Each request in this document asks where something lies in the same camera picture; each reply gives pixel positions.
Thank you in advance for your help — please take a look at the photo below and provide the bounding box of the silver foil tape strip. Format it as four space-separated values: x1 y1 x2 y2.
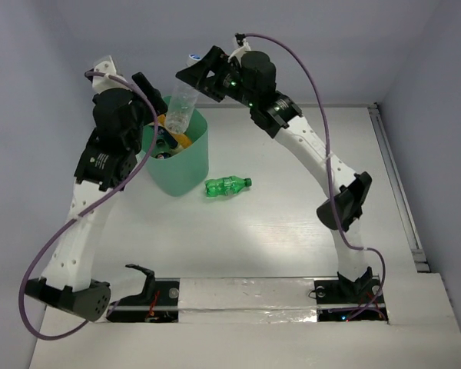
177 278 317 324

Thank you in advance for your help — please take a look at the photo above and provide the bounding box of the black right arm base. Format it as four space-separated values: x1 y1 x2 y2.
307 267 388 322

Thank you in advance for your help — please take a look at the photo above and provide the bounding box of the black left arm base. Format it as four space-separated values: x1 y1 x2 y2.
105 264 181 324

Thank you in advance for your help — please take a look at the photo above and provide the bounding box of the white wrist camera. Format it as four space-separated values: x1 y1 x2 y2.
227 33 251 63
85 55 118 94

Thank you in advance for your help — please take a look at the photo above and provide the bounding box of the clear bottle with black label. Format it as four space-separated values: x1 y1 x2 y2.
152 147 172 159

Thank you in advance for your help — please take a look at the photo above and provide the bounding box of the clear water bottle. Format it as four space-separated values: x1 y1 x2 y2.
164 52 203 134

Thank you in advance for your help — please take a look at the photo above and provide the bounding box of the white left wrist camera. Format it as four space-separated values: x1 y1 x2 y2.
85 55 118 94

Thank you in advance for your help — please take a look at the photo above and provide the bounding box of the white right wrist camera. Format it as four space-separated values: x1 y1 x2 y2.
227 33 251 63

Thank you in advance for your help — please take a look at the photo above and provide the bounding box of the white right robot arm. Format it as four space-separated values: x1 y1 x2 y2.
176 46 372 301

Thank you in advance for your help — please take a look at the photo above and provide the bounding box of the orange bottle with blue label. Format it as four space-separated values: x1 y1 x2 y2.
158 115 193 153

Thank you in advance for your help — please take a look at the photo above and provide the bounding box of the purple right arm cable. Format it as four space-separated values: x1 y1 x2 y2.
234 32 387 322

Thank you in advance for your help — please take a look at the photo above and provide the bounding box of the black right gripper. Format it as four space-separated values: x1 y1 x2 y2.
175 45 257 108

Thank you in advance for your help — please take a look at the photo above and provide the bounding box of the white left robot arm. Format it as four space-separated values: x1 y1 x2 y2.
19 69 167 321

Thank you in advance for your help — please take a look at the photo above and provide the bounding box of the green plastic soda bottle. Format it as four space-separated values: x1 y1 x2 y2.
204 176 252 198

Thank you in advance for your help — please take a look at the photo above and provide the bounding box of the green plastic bin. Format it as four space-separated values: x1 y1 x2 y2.
139 110 209 197

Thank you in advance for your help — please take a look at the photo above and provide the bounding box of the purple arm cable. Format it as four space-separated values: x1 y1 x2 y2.
18 71 159 341
234 32 387 322

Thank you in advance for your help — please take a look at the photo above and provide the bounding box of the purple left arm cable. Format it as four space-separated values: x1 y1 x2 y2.
18 71 159 341

